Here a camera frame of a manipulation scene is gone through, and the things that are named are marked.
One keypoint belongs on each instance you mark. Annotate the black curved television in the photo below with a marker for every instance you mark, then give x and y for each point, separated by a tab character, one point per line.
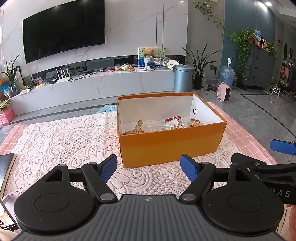
64	30

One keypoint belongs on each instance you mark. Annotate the smartphone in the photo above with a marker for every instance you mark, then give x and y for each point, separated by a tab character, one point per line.
5	217

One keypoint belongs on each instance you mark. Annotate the small red label packet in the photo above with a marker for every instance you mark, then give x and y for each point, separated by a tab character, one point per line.
173	119

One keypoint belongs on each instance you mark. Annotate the white lace tablecloth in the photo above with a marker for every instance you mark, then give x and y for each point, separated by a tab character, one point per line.
69	139

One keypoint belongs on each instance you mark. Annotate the black book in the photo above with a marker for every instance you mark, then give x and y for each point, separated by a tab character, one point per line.
5	166

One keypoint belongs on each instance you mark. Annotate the blue water jug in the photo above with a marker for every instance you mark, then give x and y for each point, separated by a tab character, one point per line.
227	76

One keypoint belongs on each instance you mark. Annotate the pink space heater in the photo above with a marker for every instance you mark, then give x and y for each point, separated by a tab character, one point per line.
223	92

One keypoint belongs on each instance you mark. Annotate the potted long-leaf plant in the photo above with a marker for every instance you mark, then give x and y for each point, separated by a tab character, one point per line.
198	81

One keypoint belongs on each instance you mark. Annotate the yellow snack bags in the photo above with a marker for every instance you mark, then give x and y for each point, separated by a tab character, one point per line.
126	68

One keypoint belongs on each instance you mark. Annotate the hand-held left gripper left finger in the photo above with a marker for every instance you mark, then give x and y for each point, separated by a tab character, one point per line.
107	168

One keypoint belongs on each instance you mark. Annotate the black set-top box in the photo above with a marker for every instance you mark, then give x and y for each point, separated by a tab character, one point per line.
53	81

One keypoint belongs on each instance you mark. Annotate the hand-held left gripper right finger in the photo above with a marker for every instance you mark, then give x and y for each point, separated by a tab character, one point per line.
188	166

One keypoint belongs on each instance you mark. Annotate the light blue plastic stool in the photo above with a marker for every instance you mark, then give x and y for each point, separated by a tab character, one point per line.
107	109

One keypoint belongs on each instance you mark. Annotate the clear peanut packet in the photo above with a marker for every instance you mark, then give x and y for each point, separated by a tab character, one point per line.
136	131

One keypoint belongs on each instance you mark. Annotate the white breadstick packet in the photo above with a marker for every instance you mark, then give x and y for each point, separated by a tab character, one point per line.
170	126

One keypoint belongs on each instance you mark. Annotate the grey pedal trash can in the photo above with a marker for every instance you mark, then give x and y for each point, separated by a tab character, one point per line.
183	78

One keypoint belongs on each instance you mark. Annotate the climbing flower vine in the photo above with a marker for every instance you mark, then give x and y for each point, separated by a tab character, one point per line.
208	8

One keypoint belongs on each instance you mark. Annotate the small white step stool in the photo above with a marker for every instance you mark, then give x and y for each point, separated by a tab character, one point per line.
275	89

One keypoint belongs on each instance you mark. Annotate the pink box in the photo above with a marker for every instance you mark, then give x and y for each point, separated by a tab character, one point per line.
6	117

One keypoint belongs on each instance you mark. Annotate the person's right forearm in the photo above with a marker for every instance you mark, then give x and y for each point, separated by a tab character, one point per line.
291	222

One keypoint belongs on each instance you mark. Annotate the grey drawer cabinet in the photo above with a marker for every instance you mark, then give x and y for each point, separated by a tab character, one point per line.
259	67

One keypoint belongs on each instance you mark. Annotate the trailing green vine plant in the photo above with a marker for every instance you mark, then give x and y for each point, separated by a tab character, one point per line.
245	39

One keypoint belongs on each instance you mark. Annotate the orange cardboard box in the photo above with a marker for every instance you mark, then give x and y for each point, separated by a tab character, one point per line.
166	143

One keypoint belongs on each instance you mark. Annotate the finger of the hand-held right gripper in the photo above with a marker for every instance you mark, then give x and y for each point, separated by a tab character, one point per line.
242	161
281	146

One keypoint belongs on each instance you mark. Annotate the white router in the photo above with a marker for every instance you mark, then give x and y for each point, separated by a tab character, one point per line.
63	80

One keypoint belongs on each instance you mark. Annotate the beige cloth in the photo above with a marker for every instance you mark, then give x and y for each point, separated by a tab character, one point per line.
8	235

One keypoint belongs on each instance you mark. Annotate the pink checked table cover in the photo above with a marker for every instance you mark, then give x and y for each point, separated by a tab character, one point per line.
242	136

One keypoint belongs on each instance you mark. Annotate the small potted grass plant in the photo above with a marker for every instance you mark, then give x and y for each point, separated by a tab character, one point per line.
12	71

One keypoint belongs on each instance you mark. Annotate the orange stick snack bag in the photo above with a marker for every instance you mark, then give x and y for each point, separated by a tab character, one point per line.
195	122

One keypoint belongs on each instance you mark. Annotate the brown teddy bear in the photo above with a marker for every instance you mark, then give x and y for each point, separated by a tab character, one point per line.
148	52

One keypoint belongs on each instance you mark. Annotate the grey speaker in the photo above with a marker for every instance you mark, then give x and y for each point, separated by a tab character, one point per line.
99	63

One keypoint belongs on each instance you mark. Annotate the white scale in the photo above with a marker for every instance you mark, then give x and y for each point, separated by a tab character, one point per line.
140	68

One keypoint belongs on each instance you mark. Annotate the white marble tv console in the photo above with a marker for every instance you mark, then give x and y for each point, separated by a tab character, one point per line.
104	85

